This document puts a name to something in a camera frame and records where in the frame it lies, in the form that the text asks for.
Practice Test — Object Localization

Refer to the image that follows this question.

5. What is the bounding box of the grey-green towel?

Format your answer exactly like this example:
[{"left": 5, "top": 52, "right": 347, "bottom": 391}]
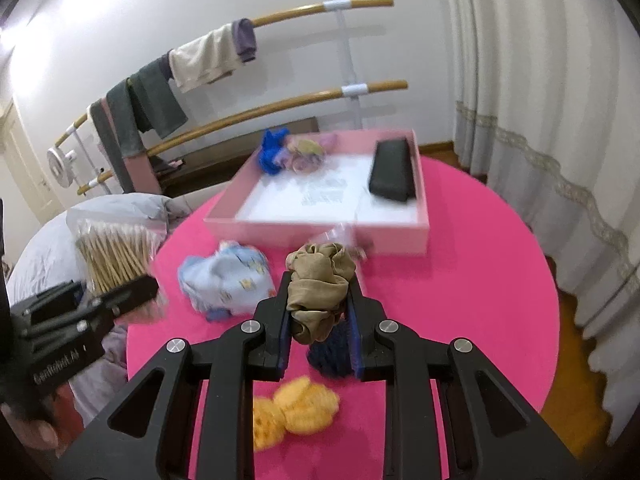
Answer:
[{"left": 106, "top": 80, "right": 147, "bottom": 157}]

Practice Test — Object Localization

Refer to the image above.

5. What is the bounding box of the white barre post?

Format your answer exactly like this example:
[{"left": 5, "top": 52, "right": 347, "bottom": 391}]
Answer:
[
  {"left": 69, "top": 125, "right": 98, "bottom": 196},
  {"left": 334, "top": 7, "right": 364, "bottom": 131}
]

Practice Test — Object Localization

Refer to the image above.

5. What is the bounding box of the person's left hand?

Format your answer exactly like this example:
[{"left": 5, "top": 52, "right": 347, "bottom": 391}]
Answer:
[{"left": 0, "top": 402, "right": 60, "bottom": 455}]

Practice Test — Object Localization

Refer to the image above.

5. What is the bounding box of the white door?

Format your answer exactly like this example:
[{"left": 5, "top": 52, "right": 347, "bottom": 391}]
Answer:
[{"left": 0, "top": 102, "right": 52, "bottom": 227}]

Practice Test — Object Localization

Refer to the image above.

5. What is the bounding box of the dark grey towel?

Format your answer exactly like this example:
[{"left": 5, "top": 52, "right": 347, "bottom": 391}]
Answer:
[{"left": 127, "top": 57, "right": 189, "bottom": 140}]

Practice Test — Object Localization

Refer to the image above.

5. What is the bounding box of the yellow crochet scrunchie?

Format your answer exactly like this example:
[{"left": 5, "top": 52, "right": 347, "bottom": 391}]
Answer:
[{"left": 252, "top": 375, "right": 342, "bottom": 454}]

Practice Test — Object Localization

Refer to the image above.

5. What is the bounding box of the pink shallow box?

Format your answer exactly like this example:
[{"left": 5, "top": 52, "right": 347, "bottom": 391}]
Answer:
[{"left": 203, "top": 128, "right": 431, "bottom": 257}]

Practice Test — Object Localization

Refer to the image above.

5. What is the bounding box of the grey and pink cloth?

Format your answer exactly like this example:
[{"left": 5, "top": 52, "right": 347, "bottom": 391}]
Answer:
[{"left": 89, "top": 99, "right": 165, "bottom": 197}]

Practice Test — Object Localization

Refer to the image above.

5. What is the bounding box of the bag of cotton swabs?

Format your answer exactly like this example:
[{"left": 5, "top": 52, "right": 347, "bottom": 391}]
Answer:
[{"left": 66, "top": 204, "right": 170, "bottom": 320}]

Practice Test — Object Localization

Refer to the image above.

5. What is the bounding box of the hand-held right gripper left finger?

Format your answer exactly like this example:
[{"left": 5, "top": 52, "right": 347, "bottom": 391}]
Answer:
[{"left": 47, "top": 270, "right": 293, "bottom": 480}]

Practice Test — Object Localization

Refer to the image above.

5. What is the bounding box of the navy blue knit scrunchie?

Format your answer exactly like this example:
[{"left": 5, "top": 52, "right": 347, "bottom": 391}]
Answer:
[{"left": 306, "top": 310, "right": 357, "bottom": 381}]

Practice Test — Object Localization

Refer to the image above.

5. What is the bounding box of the cream cloth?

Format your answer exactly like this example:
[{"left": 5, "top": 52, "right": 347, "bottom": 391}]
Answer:
[{"left": 168, "top": 22, "right": 242, "bottom": 94}]

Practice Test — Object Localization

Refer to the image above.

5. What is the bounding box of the light blue printed cloth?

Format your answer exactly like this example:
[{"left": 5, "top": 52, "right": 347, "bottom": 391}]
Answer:
[{"left": 177, "top": 240, "right": 277, "bottom": 323}]

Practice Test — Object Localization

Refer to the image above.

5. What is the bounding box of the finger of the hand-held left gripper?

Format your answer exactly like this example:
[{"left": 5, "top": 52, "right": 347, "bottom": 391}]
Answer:
[
  {"left": 9, "top": 281, "right": 87, "bottom": 326},
  {"left": 75, "top": 274, "right": 161, "bottom": 331}
]

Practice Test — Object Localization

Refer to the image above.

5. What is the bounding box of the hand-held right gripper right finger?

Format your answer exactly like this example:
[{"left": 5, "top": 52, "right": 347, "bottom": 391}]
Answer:
[{"left": 347, "top": 279, "right": 587, "bottom": 480}]

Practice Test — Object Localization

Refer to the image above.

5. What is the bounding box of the dark brown board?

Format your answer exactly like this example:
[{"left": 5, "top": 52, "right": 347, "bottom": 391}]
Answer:
[{"left": 149, "top": 117, "right": 321, "bottom": 199}]

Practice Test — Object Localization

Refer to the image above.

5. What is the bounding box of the purple cloth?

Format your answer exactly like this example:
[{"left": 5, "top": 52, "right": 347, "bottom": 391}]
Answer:
[{"left": 231, "top": 18, "right": 259, "bottom": 64}]

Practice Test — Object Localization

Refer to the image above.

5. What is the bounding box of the tan scrunchie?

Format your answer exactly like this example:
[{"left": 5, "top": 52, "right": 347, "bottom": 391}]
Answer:
[{"left": 285, "top": 242, "right": 357, "bottom": 347}]

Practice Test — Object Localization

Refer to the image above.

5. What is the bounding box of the bag of pastel scrunchies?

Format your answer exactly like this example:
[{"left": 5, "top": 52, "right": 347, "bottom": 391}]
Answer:
[{"left": 280, "top": 132, "right": 339, "bottom": 176}]

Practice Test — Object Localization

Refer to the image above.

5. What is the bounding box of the clear plastic wrapper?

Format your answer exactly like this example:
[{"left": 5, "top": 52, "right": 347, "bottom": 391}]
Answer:
[{"left": 307, "top": 222, "right": 376, "bottom": 262}]

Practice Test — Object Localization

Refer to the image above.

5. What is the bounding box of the grey duvet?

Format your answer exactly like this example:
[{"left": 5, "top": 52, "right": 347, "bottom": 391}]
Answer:
[{"left": 7, "top": 192, "right": 195, "bottom": 413}]

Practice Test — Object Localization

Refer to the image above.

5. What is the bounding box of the small white fan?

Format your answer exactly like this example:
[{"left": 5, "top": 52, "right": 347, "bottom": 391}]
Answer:
[{"left": 47, "top": 146, "right": 79, "bottom": 189}]

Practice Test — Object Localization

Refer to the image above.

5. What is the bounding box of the white curtain with lace trim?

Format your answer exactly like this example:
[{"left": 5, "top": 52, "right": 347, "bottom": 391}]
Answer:
[{"left": 439, "top": 0, "right": 640, "bottom": 443}]

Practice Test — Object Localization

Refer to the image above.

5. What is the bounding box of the black rectangular case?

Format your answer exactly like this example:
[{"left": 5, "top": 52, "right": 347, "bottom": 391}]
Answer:
[{"left": 368, "top": 138, "right": 416, "bottom": 205}]

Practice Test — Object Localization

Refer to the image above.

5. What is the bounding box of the white printed paper sheet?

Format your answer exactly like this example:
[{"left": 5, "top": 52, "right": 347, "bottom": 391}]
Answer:
[{"left": 235, "top": 152, "right": 422, "bottom": 227}]

